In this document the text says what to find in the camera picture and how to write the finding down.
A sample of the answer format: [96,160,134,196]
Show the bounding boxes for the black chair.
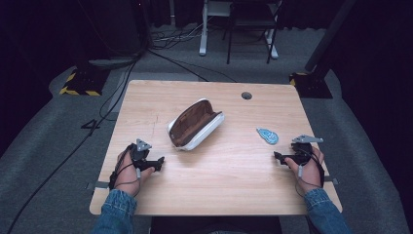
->
[221,0,282,65]

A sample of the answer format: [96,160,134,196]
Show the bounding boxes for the small blue white packet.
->
[256,127,280,145]

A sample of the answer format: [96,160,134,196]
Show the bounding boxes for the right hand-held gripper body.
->
[282,134,324,166]

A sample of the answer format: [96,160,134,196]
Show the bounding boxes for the black floor cable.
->
[6,48,144,234]

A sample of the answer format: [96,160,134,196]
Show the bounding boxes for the black slanted stand pole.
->
[304,0,358,73]

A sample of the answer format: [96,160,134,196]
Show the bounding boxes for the right hand-held gripper cable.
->
[293,146,326,198]

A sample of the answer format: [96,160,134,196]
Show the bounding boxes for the white pencil case brown lining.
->
[167,97,226,152]

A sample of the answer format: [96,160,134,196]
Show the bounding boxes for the black stand base hazard stripes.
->
[58,66,110,97]
[288,71,333,99]

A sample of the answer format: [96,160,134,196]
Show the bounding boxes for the person's left hand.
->
[114,150,156,197]

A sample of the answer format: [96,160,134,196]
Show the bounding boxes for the hand-held gripper cable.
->
[293,146,326,198]
[108,143,142,197]

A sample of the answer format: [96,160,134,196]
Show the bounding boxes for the person's right hand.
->
[284,145,325,194]

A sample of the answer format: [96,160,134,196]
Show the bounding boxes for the bundle of floor cables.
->
[147,19,208,52]

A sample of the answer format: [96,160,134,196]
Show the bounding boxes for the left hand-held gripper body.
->
[130,138,159,173]

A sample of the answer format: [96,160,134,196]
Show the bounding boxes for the white desk frame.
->
[198,0,280,60]

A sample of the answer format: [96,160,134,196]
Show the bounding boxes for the left hand-held gripper cable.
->
[108,143,142,197]

